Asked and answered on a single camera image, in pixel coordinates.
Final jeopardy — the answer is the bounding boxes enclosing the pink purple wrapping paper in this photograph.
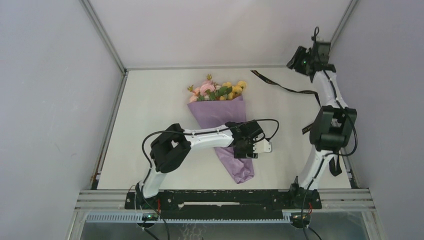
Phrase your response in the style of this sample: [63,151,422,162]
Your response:
[187,96,255,184]

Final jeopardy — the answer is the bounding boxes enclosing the yellow fake flower stem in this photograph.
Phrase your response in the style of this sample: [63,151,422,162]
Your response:
[236,80,247,92]
[216,82,244,101]

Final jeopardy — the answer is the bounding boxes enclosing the pink fake flower stem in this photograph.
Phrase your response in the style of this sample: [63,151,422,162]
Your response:
[197,74,222,101]
[187,85,202,103]

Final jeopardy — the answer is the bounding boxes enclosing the black ribbon strap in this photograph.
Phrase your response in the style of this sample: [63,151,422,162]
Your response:
[250,69,343,177]

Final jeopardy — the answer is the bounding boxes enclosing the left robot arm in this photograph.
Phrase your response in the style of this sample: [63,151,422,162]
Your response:
[136,120,272,209]

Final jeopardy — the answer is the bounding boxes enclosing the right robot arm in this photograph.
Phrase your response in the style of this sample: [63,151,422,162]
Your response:
[287,40,358,208]

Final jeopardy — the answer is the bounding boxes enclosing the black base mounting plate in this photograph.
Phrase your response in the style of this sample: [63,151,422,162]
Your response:
[124,189,322,220]

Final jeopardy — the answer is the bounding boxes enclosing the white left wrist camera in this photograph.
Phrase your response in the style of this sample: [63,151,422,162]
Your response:
[253,139,273,154]

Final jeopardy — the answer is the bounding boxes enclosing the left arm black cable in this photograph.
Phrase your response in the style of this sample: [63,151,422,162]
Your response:
[141,118,280,213]

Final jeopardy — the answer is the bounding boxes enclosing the white cable duct rail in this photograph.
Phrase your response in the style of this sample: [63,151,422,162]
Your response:
[85,212,293,224]

